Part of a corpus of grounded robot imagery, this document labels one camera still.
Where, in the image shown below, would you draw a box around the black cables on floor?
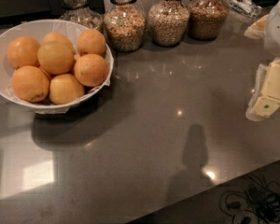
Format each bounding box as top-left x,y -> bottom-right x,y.
219,173 -> 280,224

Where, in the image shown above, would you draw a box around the glass jar colourful cereal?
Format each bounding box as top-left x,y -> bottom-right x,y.
104,0 -> 146,52

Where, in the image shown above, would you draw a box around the orange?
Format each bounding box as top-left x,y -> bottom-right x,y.
77,29 -> 106,56
74,54 -> 109,87
42,32 -> 75,52
49,74 -> 85,105
11,66 -> 49,103
37,41 -> 75,75
7,36 -> 40,69

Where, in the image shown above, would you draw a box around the glass jar far left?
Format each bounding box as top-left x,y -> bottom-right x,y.
60,0 -> 104,32

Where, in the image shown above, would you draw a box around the glass jar pale cereal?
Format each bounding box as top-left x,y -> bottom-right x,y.
147,0 -> 189,47

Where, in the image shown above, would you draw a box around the clear plastic bag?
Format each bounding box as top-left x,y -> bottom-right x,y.
227,0 -> 261,17

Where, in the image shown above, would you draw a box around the glass jar brown cereal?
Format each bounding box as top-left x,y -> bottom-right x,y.
188,0 -> 228,40

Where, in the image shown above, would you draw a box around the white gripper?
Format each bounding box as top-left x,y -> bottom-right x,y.
245,0 -> 280,121

